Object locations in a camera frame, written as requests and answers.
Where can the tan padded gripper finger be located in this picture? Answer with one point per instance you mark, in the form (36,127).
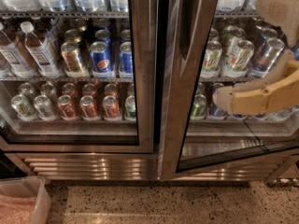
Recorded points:
(281,13)
(279,89)

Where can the glass fridge door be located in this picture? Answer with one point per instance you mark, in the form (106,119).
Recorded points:
(260,147)
(82,22)

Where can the green can lower right door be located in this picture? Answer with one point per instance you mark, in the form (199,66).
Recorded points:
(198,107)

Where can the green can door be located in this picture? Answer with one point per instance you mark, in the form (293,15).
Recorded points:
(198,107)
(130,112)

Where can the green can lower left door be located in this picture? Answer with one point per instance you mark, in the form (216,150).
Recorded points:
(130,112)

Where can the blue silver can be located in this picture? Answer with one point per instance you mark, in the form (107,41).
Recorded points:
(267,57)

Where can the green white 7UP can right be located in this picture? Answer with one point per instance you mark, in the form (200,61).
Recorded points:
(236,65)

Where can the blue can lower right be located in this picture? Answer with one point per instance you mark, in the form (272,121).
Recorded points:
(238,117)

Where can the blue can lower left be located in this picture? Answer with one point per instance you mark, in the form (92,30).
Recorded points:
(214,112)

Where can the blue Pepsi can right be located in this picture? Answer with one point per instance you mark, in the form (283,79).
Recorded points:
(126,60)

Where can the blue pepsi can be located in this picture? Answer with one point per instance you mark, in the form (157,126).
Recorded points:
(101,59)
(126,60)

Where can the red soda can right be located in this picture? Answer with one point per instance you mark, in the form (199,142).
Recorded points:
(111,108)

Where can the red soda can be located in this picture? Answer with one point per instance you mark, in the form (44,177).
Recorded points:
(89,107)
(67,107)
(111,108)

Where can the blue Pepsi can front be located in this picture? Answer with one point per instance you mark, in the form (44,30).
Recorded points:
(101,59)

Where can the red soda can middle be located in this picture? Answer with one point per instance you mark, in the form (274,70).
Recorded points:
(89,107)

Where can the gold soda can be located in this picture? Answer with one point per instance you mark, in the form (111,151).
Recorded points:
(73,59)

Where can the red soda can left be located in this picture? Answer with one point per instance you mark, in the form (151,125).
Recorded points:
(67,107)

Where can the brown tea bottle white cap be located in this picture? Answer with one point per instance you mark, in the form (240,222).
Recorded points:
(41,50)

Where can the silver can far left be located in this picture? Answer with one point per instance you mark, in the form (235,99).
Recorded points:
(24,108)

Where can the brown tea bottle left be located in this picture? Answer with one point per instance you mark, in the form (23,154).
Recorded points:
(16,54)

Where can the clear plastic storage bin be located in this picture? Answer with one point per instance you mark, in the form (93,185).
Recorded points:
(24,201)

